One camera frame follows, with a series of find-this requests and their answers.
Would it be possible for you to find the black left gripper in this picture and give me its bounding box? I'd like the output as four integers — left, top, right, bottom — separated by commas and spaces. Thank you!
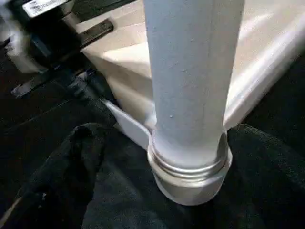
11, 9, 118, 109

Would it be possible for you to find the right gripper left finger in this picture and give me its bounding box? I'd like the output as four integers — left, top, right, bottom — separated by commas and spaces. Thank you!
0, 122, 108, 229

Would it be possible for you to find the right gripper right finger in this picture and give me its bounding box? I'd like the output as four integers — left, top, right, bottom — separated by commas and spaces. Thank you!
214, 124, 305, 229

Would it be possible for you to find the white plastic table leg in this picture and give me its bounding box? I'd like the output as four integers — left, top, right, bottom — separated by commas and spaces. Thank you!
143, 0, 245, 180

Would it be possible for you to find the white plastic table top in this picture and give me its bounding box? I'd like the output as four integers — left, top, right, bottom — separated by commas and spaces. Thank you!
76, 0, 305, 206

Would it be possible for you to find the black work mat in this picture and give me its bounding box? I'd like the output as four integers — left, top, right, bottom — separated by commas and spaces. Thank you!
0, 0, 305, 229

